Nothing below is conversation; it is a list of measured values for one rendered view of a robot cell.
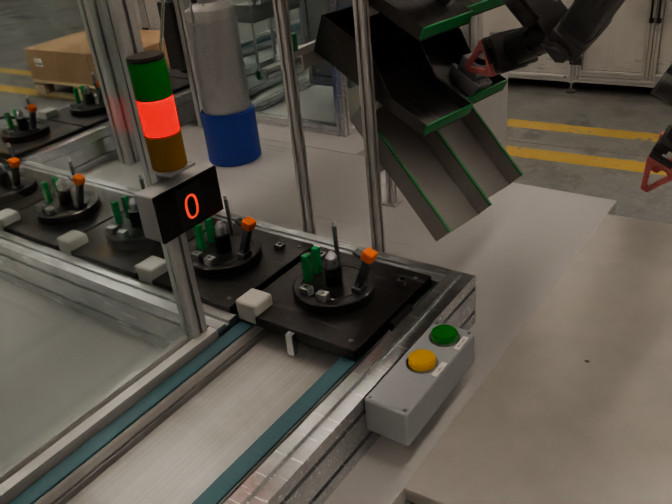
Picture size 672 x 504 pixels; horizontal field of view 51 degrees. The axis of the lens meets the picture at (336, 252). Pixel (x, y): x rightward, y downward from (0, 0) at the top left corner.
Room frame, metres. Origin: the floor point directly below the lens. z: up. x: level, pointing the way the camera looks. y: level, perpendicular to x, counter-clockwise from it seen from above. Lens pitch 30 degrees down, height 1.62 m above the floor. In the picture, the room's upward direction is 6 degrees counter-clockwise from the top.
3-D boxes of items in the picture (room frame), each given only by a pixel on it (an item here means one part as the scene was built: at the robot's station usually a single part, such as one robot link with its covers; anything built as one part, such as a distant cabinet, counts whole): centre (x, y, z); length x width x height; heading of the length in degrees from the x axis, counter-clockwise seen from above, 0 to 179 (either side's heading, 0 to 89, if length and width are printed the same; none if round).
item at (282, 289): (1.01, 0.01, 0.96); 0.24 x 0.24 x 0.02; 52
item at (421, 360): (0.81, -0.11, 0.96); 0.04 x 0.04 x 0.02
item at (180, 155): (0.93, 0.22, 1.28); 0.05 x 0.05 x 0.05
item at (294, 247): (1.17, 0.21, 1.01); 0.24 x 0.24 x 0.13; 52
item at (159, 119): (0.93, 0.22, 1.33); 0.05 x 0.05 x 0.05
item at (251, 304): (0.99, 0.15, 0.97); 0.05 x 0.05 x 0.04; 52
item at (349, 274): (1.01, 0.01, 0.98); 0.14 x 0.14 x 0.02
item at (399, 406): (0.81, -0.11, 0.93); 0.21 x 0.07 x 0.06; 142
